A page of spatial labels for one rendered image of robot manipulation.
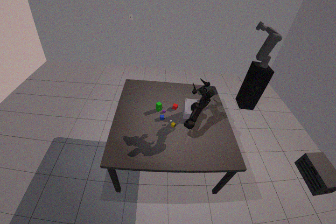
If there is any red block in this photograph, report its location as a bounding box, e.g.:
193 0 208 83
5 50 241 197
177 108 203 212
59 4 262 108
172 103 178 110

